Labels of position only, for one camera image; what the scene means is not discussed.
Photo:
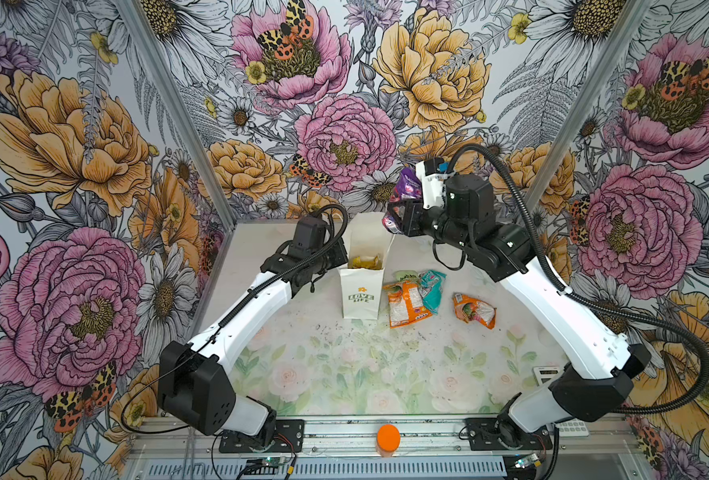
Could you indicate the purple Fox's berries packet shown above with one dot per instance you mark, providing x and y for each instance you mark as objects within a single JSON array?
[{"x": 405, "y": 207}]

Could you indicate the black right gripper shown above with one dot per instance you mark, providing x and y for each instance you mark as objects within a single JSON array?
[{"x": 413, "y": 210}]

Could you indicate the aluminium right corner post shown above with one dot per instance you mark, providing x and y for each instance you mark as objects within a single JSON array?
[{"x": 617, "y": 45}]

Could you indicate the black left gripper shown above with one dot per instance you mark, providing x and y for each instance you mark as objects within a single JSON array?
[{"x": 340, "y": 261}]

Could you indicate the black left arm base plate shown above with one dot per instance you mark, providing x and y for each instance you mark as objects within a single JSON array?
[{"x": 286, "y": 436}]

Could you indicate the light green Himalaya packet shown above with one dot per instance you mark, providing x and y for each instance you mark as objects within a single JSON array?
[{"x": 407, "y": 275}]

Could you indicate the orange round button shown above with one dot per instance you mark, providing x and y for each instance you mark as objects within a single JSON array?
[{"x": 388, "y": 439}]

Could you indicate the white paper bag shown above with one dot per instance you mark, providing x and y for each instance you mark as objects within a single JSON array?
[{"x": 361, "y": 288}]

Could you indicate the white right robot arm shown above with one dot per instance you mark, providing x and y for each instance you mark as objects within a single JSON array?
[{"x": 602, "y": 365}]

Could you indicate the yellow snack packet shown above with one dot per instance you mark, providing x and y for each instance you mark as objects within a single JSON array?
[{"x": 366, "y": 262}]

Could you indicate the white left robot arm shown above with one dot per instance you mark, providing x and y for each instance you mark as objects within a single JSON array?
[{"x": 194, "y": 386}]

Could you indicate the aluminium corner post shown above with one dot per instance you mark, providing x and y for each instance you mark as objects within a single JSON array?
[
  {"x": 155, "y": 64},
  {"x": 617, "y": 45}
]

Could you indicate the orange snack packet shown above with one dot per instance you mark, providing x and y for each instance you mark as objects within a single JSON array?
[
  {"x": 471, "y": 309},
  {"x": 406, "y": 304}
]

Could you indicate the white calculator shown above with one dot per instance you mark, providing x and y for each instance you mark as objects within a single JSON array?
[{"x": 570, "y": 428}]

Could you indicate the teal snack packet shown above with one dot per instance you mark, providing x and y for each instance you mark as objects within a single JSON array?
[{"x": 431, "y": 289}]

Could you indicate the aluminium left corner post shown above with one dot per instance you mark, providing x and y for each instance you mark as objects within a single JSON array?
[{"x": 155, "y": 64}]

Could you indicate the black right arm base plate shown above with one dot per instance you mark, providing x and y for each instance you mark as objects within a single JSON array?
[{"x": 493, "y": 434}]

